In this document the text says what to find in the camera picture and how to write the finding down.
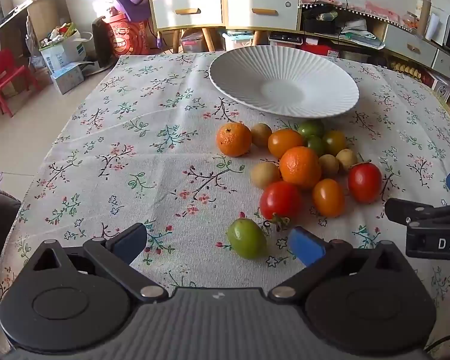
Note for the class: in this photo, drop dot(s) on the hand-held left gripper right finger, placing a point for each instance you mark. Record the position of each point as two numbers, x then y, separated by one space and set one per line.
303 245

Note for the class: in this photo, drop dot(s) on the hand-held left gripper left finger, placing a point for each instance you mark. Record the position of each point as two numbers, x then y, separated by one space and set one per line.
129 243

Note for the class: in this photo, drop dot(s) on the red tomato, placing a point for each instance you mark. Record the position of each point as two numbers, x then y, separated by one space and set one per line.
364 182
281 200

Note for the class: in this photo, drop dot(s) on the orange tomato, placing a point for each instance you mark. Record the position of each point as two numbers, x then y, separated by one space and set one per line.
285 143
328 197

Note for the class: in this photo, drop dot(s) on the green lime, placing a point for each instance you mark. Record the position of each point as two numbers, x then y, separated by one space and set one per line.
246 238

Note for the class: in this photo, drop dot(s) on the mandarin orange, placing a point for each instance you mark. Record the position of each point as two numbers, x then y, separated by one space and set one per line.
233 139
300 167

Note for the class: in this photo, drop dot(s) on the longan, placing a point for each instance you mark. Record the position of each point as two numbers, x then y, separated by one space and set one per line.
329 165
265 175
347 159
260 135

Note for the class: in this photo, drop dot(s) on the green tomato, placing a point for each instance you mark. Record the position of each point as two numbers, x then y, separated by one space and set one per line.
311 127
315 146

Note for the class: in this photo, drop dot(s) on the yellow-green tomato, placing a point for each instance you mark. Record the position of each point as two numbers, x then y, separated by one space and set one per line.
334 142

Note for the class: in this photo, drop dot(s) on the white ribbed plate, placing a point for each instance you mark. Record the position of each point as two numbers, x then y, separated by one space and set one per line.
285 82

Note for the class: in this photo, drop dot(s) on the floral tablecloth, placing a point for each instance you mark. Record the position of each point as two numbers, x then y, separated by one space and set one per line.
153 157

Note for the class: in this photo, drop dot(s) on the pile of snack packages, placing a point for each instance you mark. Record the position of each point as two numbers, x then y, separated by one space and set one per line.
444 90

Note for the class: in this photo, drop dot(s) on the narrow low cabinet drawer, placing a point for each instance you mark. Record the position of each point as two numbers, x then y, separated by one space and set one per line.
444 63

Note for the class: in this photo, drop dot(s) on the row of yellow pieces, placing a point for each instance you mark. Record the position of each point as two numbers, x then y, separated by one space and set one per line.
407 70

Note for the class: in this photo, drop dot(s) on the wide low cabinet drawer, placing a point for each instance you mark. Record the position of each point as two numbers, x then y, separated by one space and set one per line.
397 41

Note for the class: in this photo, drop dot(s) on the cardboard tube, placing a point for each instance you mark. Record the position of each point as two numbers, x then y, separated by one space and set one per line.
423 17

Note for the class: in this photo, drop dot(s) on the low wooden cabinet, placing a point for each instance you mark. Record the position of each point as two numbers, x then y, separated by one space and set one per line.
380 30

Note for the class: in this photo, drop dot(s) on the white appliance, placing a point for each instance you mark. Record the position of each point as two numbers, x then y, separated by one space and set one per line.
444 11

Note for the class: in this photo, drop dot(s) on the light blue carton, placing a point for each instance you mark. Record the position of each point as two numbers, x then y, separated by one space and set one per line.
67 78

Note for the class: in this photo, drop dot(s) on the pile of papers and bags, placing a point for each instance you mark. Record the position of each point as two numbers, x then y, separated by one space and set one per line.
360 35

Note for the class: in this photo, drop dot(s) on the red box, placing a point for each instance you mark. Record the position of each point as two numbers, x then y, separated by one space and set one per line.
318 50

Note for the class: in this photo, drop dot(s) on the white printed carton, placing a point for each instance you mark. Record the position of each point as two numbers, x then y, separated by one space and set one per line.
63 54

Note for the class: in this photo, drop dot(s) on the black flat appliance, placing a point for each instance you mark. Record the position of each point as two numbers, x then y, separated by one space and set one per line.
103 43

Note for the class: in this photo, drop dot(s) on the red printed bucket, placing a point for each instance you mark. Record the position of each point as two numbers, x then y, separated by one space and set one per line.
125 37

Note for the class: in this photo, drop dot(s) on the clear storage box dark lid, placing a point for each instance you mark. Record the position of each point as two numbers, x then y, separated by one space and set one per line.
285 40

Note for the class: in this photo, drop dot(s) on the black bag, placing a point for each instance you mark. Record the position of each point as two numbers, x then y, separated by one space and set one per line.
318 22

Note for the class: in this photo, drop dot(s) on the clear storage box blue lid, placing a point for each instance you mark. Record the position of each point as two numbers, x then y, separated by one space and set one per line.
238 41

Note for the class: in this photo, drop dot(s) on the red plastic chair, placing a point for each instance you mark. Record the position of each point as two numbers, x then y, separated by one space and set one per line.
2 69

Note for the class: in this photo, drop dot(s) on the white drawer with round sticker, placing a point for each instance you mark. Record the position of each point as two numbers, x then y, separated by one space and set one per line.
281 18

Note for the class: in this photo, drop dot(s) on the white cabinet drawer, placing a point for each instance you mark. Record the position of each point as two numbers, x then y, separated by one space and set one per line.
165 7

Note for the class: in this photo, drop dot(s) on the wooden bookshelf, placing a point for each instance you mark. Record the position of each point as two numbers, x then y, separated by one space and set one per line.
41 11

